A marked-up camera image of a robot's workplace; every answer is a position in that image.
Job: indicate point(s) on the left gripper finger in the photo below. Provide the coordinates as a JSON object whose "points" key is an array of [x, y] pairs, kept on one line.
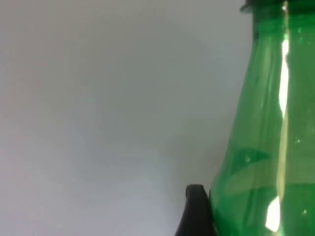
{"points": [[195, 214]]}

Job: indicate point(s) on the green plastic bottle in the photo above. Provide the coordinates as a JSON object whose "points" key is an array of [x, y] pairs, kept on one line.
{"points": [[265, 147]]}

